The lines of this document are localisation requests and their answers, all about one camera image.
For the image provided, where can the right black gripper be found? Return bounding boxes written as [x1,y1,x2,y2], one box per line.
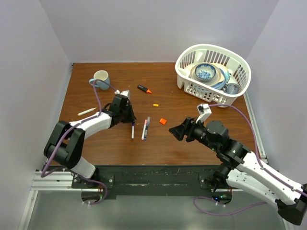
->
[168,116,219,152]

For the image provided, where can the orange highlighter cap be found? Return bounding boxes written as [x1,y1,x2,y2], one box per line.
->
[159,118,167,125]

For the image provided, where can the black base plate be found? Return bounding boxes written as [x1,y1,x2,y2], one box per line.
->
[71,164,243,201]

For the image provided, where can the grey pen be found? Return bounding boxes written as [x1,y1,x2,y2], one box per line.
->
[131,125,135,139]

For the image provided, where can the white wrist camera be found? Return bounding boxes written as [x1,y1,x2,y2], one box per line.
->
[196,103,212,123]
[115,90,131,99]

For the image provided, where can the black orange highlighter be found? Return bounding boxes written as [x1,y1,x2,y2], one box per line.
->
[137,85,152,93]

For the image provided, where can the dark blue pen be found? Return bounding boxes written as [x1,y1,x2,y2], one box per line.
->
[144,117,151,140]

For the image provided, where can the stacked plates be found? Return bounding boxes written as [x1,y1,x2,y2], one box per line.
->
[190,62,230,90]

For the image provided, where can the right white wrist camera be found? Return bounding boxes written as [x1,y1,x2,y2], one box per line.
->
[196,103,212,123]

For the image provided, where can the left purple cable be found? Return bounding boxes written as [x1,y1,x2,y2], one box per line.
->
[40,80,118,178]

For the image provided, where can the white pink pen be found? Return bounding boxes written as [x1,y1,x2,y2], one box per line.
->
[141,119,147,141]

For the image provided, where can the blue patterned bowl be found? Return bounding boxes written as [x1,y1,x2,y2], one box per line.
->
[194,63,216,82]

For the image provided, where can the white plastic dish basket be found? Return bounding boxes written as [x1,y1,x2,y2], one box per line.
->
[175,44,251,107]

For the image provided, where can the grey cup in basket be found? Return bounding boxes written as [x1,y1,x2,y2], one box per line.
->
[224,83,239,95]

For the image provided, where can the white yellow pen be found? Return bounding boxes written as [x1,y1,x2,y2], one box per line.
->
[77,107,96,116]

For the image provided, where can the light blue mug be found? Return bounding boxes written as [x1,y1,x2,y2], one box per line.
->
[89,70,110,90]

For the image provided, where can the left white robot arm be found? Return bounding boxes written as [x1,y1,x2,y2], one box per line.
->
[43,90,136,188]

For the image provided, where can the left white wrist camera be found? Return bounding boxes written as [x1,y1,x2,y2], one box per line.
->
[115,90,131,99]

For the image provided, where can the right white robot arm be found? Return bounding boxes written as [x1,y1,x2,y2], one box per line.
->
[169,117,307,226]

